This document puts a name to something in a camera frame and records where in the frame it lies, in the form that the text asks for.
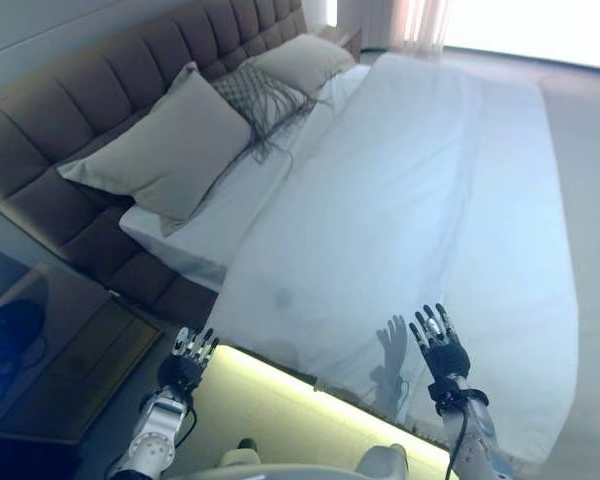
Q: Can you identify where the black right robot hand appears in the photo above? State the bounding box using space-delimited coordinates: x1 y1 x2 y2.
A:
408 302 472 384

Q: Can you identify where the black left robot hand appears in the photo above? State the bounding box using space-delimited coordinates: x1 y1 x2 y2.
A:
158 325 221 396

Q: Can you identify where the white duvet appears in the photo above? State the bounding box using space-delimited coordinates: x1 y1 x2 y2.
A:
214 52 582 467

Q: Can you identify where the beige fringed bed runner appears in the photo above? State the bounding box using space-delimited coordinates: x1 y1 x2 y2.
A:
533 84 600 480

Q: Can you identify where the wooden drawer nightstand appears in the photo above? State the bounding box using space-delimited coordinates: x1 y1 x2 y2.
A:
0 259 164 445

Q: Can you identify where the grey right robot leg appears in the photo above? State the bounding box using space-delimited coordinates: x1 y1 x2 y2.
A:
357 443 410 480

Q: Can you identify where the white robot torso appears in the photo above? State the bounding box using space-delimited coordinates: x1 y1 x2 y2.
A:
179 462 382 480

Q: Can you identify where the white fitted mattress sheet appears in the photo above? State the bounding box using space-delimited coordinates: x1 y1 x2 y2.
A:
118 64 372 295

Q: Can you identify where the black round device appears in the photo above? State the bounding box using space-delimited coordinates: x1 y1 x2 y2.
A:
0 299 47 362

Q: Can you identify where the large beige pillow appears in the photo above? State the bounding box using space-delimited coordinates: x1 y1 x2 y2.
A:
57 62 254 237

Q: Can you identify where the grey tasselled cushion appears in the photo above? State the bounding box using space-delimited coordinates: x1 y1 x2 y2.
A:
212 62 332 165

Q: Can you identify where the brown tufted headboard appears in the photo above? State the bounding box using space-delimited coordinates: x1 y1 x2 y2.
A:
0 0 307 262

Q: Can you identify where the small beige pillow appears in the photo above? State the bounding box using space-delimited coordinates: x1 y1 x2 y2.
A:
252 33 357 97

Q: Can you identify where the small wooden nightstand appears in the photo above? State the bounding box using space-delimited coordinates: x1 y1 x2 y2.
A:
319 24 364 57

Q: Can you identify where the sheer beige curtain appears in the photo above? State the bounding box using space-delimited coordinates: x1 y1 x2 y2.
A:
387 0 450 52

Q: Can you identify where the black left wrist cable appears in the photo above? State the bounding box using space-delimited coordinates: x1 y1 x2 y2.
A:
179 389 200 437

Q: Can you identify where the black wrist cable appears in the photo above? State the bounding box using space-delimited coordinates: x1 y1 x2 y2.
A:
447 394 475 480
179 389 200 437

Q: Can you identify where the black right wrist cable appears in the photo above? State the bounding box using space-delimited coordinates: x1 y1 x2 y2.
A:
447 394 475 480

